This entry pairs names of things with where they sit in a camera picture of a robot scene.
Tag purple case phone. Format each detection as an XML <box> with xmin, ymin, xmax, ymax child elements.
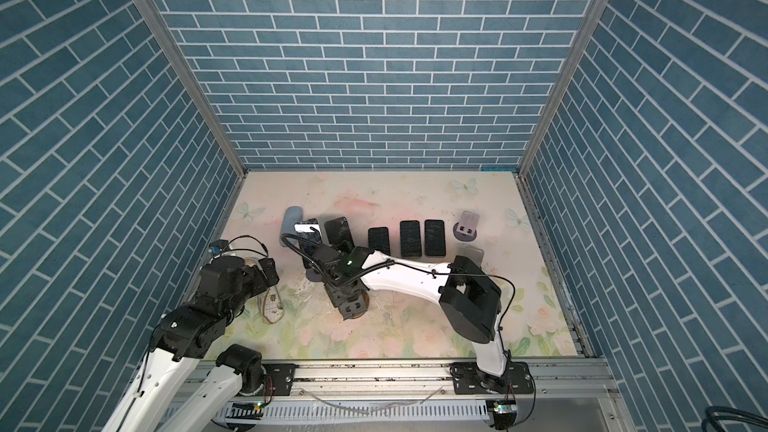
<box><xmin>324</xmin><ymin>217</ymin><xmax>355</xmax><ymax>253</ymax></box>

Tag round phone stand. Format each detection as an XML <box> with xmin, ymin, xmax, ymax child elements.
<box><xmin>338</xmin><ymin>292</ymin><xmax>369</xmax><ymax>320</ymax></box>
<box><xmin>457</xmin><ymin>244</ymin><xmax>485</xmax><ymax>267</ymax></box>

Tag black phone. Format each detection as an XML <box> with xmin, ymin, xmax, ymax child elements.
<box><xmin>294</xmin><ymin>219</ymin><xmax>323</xmax><ymax>244</ymax></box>
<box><xmin>368</xmin><ymin>226</ymin><xmax>391</xmax><ymax>255</ymax></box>

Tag teal case phone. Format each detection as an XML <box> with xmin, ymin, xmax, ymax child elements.
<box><xmin>399</xmin><ymin>220</ymin><xmax>422</xmax><ymax>258</ymax></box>

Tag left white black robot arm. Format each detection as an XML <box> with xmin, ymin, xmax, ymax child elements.
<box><xmin>104</xmin><ymin>239</ymin><xmax>279</xmax><ymax>431</ymax></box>

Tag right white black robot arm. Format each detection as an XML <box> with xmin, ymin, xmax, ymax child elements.
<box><xmin>280</xmin><ymin>233</ymin><xmax>512</xmax><ymax>394</ymax></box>

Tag back left phone stand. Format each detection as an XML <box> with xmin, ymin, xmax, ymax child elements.
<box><xmin>305</xmin><ymin>268</ymin><xmax>323</xmax><ymax>282</ymax></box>

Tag grey right phone stand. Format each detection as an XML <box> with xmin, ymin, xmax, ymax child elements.
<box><xmin>452</xmin><ymin>211</ymin><xmax>479</xmax><ymax>242</ymax></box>

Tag grey glasses case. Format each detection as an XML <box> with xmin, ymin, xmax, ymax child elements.
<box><xmin>278</xmin><ymin>206</ymin><xmax>303</xmax><ymax>247</ymax></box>

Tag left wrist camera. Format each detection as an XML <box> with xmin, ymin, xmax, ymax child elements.
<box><xmin>209</xmin><ymin>239</ymin><xmax>230</xmax><ymax>256</ymax></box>

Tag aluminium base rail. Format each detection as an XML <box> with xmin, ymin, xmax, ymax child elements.
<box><xmin>113</xmin><ymin>357</ymin><xmax>637</xmax><ymax>432</ymax></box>

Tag black cable bottom right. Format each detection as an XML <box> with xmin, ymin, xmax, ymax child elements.
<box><xmin>700</xmin><ymin>406</ymin><xmax>768</xmax><ymax>432</ymax></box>

